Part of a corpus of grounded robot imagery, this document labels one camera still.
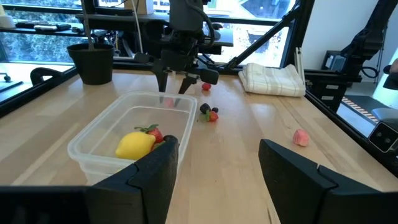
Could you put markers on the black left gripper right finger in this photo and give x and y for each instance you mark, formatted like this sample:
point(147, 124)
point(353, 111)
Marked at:
point(311, 193)

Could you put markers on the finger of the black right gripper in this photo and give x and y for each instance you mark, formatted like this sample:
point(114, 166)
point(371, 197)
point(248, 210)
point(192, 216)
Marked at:
point(161, 77)
point(188, 83)

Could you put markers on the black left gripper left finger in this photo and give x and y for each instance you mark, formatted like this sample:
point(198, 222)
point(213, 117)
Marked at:
point(149, 186)

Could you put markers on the black toy blackberry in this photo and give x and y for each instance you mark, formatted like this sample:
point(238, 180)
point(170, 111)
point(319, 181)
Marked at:
point(205, 108)

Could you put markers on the small dark toy berry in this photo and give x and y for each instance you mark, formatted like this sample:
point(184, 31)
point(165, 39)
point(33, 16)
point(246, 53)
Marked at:
point(215, 109)

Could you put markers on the yellow toy lemon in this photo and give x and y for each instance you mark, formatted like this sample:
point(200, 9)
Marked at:
point(135, 146)

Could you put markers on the large red toy strawberry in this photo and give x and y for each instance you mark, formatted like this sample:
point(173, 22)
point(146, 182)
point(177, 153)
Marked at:
point(155, 133)

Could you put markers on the clear plastic tupperware container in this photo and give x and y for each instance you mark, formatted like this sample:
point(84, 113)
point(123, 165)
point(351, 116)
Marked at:
point(93, 140)

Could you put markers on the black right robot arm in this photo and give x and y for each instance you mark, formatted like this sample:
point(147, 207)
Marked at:
point(152, 34)

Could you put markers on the red toy raspberry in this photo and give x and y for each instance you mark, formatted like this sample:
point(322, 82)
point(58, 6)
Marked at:
point(206, 86)

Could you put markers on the black plant pot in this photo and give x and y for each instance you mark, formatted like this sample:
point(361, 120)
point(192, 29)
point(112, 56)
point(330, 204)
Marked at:
point(90, 65)

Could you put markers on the plaid kitchen cloth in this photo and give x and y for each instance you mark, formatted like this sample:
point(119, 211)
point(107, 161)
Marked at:
point(270, 81)

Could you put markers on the black labelled equipment box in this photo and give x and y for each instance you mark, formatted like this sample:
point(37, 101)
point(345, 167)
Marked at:
point(332, 90)

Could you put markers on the black jointed stand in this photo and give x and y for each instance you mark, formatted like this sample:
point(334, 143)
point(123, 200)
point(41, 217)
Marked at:
point(363, 40)

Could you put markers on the grey depth camera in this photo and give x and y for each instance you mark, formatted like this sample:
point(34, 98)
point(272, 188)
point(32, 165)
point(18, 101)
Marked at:
point(384, 138)

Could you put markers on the black frame corner bracket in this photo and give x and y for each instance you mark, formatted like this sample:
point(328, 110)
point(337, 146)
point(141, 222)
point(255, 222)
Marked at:
point(40, 73)

